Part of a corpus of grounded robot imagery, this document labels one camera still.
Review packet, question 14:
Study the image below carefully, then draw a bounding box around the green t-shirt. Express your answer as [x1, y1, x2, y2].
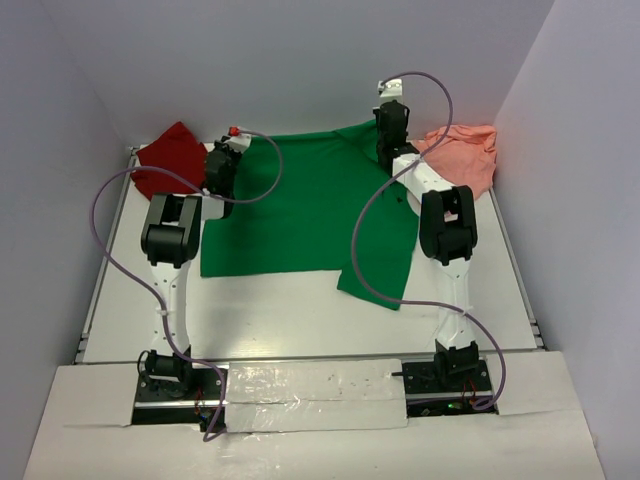
[200, 121, 418, 310]

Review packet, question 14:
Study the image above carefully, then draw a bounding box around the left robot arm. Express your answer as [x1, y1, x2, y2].
[141, 134, 251, 399]

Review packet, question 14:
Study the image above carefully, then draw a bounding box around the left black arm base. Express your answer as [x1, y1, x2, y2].
[131, 350, 226, 436]

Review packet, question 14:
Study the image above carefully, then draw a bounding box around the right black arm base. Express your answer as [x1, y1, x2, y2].
[391, 360, 495, 418]

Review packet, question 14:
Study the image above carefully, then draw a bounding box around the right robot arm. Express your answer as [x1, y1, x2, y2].
[374, 100, 479, 391]

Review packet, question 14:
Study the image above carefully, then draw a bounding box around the red folded t-shirt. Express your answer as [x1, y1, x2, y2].
[131, 122, 207, 200]

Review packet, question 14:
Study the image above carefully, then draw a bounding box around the salmon pink crumpled t-shirt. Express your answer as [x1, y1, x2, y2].
[426, 125, 497, 200]

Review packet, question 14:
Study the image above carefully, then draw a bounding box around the taped white cardboard panel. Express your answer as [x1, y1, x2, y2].
[225, 359, 408, 434]

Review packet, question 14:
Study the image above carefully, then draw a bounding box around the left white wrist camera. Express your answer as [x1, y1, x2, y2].
[222, 126, 252, 153]

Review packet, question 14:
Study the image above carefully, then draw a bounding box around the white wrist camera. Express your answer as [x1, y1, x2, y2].
[377, 78, 403, 106]
[222, 126, 252, 153]

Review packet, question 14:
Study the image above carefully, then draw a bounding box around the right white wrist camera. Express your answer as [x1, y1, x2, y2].
[377, 78, 403, 106]

